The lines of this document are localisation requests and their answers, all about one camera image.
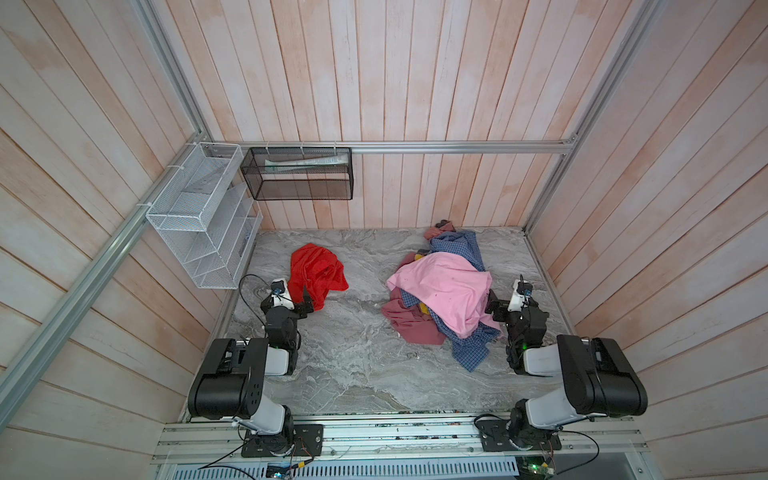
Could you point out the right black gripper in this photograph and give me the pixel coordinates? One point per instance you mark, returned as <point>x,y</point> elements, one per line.
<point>493,302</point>

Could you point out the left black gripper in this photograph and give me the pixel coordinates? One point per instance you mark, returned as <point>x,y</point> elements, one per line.
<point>301,311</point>

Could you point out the pink cloth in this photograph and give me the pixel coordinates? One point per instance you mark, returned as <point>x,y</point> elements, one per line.
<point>451,287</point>

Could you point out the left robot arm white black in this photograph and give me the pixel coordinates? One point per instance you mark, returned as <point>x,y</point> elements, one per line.
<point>230,382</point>

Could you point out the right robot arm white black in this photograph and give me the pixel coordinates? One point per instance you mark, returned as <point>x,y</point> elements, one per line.
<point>597,379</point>

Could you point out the blue checkered cloth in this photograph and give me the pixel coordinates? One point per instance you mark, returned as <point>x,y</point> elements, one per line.
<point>472,351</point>

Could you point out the maroon cloth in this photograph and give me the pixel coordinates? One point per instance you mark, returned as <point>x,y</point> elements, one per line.
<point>414,321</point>

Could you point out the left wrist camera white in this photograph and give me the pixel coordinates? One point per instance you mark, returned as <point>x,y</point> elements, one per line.
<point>279,294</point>

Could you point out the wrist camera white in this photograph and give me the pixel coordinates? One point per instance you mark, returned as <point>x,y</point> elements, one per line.
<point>279,294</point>
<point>521,296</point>

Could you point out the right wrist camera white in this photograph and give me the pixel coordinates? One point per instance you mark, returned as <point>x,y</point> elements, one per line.
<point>521,296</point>

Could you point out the dusty red cloth at wall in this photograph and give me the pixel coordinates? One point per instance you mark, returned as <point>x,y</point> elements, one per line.
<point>438,229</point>

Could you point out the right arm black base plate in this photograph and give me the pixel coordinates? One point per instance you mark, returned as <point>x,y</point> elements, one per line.
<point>494,437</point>

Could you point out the white wire mesh shelf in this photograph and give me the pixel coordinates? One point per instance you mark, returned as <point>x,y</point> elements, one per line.
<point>205,219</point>

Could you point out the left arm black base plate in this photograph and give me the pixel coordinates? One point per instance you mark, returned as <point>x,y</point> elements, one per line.
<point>299,440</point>

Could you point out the black wire mesh basket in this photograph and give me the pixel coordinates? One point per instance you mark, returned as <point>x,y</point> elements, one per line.
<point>299,173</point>

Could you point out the aluminium frame rail back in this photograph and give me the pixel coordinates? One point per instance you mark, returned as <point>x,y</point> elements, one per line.
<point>427,147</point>

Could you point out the aluminium frame rail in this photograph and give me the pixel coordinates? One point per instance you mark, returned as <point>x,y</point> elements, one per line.
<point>36,356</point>
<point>427,147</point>

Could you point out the aluminium mounting rail front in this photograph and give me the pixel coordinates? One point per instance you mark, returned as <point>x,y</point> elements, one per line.
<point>390,436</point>

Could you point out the white slotted cable duct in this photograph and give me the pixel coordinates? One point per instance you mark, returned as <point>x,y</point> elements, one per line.
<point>417,468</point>

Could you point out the aluminium frame rail left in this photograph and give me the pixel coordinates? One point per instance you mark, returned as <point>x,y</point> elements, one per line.
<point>36,356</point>

